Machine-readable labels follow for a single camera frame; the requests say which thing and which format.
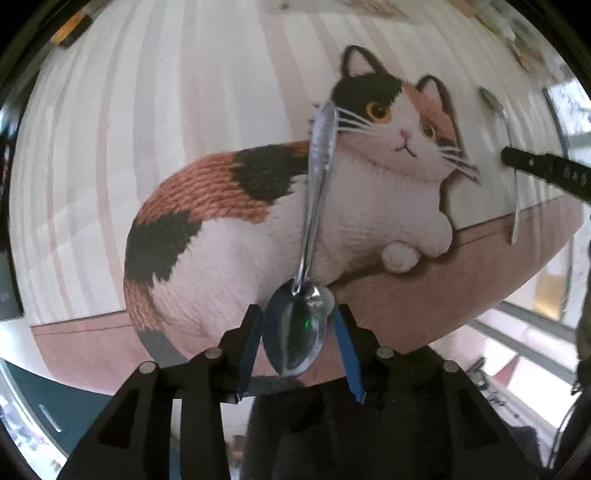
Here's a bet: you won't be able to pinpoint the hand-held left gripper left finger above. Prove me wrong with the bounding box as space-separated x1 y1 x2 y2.
58 304 264 480

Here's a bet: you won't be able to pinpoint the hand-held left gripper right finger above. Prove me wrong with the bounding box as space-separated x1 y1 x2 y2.
332 304 539 480

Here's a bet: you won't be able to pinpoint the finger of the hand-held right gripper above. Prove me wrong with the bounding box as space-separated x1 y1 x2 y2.
501 147 591 202

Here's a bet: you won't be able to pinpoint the steel spoon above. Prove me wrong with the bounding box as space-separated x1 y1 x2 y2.
262 100 336 377
480 88 524 246

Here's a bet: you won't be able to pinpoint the window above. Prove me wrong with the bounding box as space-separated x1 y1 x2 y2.
544 78 591 155

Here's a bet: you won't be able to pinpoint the person's legs black trousers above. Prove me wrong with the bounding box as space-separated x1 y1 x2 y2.
241 376 543 480

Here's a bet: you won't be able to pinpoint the blue kitchen cabinet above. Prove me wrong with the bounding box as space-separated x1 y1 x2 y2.
0 359 122 468

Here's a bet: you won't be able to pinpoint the cat printed striped cloth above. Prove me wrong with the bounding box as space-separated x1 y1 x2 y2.
9 0 583 394

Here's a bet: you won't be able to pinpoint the dark soy sauce bottle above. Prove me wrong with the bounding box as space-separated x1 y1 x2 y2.
51 9 93 48

